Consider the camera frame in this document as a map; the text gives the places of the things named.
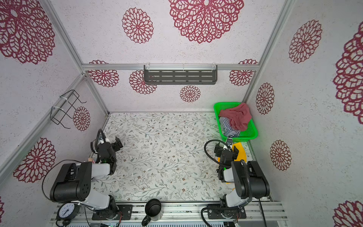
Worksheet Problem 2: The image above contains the yellow cloth bag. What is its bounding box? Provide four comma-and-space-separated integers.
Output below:
232, 142, 247, 163

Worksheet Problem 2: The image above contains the green plastic basket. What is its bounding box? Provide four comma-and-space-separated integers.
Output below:
213, 102, 258, 142

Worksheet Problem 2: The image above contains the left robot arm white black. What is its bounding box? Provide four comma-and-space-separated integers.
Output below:
49, 129, 123, 220

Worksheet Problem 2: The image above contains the grey wall shelf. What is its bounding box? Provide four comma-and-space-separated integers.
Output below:
143, 65, 218, 85

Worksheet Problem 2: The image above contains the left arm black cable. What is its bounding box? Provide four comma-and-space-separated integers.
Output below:
42, 159, 83, 202

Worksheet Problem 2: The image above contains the round analog clock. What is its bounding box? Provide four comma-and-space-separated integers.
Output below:
55, 203, 80, 227

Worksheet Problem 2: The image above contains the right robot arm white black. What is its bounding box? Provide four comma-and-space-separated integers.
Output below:
214, 141, 270, 208

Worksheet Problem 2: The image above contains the black wire wall rack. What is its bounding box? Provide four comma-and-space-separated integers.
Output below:
49, 89, 86, 129

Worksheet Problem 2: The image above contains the black thermos mug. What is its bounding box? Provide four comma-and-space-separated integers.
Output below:
141, 199, 164, 227

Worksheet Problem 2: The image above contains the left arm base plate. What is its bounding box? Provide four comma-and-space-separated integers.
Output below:
91, 204, 133, 221

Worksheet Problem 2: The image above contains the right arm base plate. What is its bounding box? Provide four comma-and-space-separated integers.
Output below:
207, 204, 247, 219

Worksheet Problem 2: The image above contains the blue white striped tank top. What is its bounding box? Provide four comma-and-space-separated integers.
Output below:
219, 117, 241, 138

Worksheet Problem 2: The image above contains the maroon tank top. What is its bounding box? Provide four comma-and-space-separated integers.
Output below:
219, 103, 252, 131

